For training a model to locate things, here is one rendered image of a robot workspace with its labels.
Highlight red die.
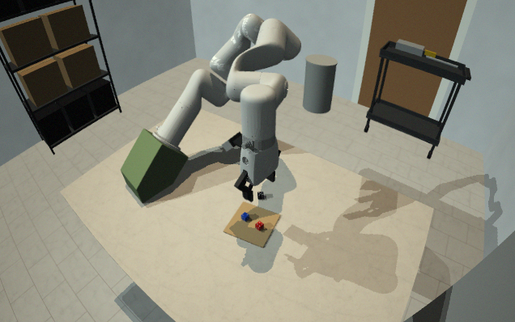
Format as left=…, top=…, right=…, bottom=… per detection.
left=255, top=221, right=264, bottom=231

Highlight tan flat mat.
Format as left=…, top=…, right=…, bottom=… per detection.
left=223, top=201, right=281, bottom=248

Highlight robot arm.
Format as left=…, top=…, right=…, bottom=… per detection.
left=152, top=14, right=301, bottom=151

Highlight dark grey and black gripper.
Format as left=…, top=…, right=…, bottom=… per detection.
left=234, top=137, right=281, bottom=202

